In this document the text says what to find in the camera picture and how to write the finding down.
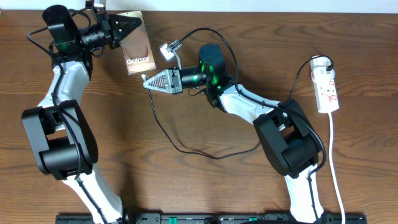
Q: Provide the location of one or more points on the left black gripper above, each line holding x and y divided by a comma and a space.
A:
106, 23

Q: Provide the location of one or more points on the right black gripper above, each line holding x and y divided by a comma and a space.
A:
171, 88

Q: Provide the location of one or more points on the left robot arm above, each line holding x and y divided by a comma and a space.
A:
59, 135

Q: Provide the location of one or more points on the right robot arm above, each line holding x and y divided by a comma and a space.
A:
289, 141

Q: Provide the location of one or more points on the white power strip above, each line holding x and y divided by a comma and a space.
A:
323, 78

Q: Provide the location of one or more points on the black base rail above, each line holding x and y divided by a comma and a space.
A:
156, 218

